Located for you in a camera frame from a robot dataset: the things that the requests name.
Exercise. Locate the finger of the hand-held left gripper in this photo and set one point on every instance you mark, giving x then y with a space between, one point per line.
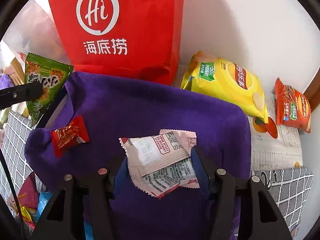
20 95

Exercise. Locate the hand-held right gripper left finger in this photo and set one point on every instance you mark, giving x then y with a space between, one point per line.
111 177

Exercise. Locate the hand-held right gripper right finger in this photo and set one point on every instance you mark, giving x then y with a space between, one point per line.
200 172

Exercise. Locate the grey pink snack packet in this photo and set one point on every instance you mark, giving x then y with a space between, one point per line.
170 177

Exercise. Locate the green snack packet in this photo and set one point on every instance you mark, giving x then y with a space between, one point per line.
50 77

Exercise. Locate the pink white snack packet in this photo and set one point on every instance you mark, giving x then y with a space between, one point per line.
155 155

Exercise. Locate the small red snack packet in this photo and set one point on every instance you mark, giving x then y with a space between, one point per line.
68 137

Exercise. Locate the purple cloth covered tray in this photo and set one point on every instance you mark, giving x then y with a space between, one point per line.
140 110

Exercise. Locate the pink yellow snack packet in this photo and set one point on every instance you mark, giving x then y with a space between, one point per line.
27 192

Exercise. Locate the purple fabric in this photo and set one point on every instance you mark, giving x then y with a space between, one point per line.
5 83

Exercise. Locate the translucent plastic shopping bag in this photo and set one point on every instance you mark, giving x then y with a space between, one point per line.
42 30

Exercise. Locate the yellow chip bag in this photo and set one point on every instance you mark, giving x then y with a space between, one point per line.
225 85

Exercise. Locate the orange chip bag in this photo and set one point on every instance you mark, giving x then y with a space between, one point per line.
292 107

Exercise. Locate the red paper bag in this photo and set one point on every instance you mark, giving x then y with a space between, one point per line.
140 30

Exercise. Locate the brown wooden door frame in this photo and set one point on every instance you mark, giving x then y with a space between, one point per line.
312 95

